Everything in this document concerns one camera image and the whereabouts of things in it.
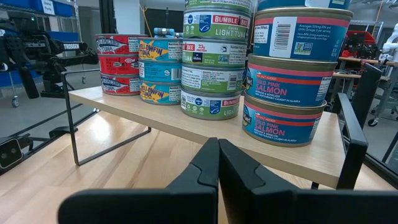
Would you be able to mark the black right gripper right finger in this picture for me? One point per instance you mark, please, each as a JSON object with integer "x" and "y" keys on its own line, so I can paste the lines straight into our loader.
{"x": 255, "y": 205}

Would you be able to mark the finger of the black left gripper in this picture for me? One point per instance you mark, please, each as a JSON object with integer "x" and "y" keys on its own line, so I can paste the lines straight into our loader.
{"x": 28, "y": 82}

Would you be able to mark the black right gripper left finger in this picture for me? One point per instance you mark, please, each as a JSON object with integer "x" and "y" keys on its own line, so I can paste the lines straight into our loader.
{"x": 186, "y": 205}

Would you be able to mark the pink blue gold-lidded can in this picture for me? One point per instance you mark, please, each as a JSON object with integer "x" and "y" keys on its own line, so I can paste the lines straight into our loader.
{"x": 280, "y": 124}
{"x": 298, "y": 3}
{"x": 301, "y": 34}
{"x": 289, "y": 84}

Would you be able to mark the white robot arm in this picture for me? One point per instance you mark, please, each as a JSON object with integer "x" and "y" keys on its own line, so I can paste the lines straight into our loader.
{"x": 392, "y": 40}

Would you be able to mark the blue storage bin rack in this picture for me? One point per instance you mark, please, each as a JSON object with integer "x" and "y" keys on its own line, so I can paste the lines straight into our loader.
{"x": 62, "y": 7}

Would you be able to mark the black pole stand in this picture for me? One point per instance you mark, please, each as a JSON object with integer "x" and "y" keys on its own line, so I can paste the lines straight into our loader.
{"x": 107, "y": 15}

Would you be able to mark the grey blue padded bar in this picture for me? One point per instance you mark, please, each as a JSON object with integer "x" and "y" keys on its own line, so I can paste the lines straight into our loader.
{"x": 163, "y": 31}

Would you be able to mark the grey wheeled cart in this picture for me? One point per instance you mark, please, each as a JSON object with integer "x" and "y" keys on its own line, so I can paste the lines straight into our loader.
{"x": 385, "y": 93}

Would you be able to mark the wooden workbench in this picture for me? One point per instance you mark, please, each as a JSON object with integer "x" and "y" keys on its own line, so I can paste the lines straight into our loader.
{"x": 351, "y": 60}

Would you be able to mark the red machine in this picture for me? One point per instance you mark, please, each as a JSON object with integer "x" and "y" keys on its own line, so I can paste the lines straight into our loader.
{"x": 360, "y": 40}

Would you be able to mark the black table frame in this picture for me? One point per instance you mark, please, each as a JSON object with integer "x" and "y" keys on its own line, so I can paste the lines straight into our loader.
{"x": 62, "y": 131}

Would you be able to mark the black table-level camera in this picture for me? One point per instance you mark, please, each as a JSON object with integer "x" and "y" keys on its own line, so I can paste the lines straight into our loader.
{"x": 9, "y": 154}

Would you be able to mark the wooden shelf black metal frame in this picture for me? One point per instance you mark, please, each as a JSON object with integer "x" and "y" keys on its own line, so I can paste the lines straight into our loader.
{"x": 155, "y": 112}

